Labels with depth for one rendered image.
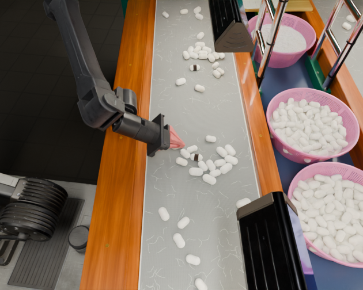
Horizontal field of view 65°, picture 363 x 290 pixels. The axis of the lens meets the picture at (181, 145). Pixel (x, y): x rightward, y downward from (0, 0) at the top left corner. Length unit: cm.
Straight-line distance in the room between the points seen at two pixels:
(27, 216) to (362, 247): 79
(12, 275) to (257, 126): 87
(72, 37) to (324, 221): 75
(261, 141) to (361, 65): 55
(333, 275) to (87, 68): 76
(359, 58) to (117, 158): 95
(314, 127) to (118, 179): 59
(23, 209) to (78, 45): 40
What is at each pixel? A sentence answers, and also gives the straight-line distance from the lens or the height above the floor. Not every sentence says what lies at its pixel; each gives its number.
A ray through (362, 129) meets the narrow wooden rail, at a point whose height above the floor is 76.
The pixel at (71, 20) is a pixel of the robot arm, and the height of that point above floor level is 102.
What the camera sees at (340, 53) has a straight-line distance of 105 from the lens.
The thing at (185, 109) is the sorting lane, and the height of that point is 74.
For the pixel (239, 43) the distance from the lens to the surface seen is 63.
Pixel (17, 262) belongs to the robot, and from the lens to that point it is 110.
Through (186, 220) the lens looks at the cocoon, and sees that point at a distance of 71.
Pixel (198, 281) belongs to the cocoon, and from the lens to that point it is 67.
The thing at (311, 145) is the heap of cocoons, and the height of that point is 73.
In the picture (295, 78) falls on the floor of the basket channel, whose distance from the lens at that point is 120.
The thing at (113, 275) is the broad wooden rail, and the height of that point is 77.
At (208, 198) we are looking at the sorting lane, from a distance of 75.
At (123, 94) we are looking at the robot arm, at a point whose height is 91.
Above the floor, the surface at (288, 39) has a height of 73.
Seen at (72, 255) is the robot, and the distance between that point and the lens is 104.
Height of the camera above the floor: 142
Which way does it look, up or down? 55 degrees down
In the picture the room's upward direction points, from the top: straight up
